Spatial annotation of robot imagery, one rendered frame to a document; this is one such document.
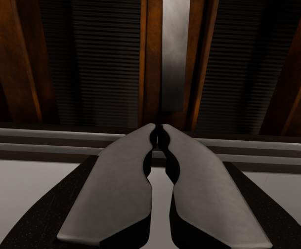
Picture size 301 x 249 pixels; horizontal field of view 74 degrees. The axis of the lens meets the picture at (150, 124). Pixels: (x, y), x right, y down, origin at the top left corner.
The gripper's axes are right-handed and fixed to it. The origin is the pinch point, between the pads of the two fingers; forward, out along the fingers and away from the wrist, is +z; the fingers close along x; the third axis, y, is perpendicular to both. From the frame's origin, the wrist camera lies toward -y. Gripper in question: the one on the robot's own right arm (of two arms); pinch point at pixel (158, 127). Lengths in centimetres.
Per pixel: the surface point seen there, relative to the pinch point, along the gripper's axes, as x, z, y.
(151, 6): -0.9, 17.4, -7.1
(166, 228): 1.6, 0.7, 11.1
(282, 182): 10.1, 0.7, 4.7
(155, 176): 0.1, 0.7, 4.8
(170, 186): 1.4, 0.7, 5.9
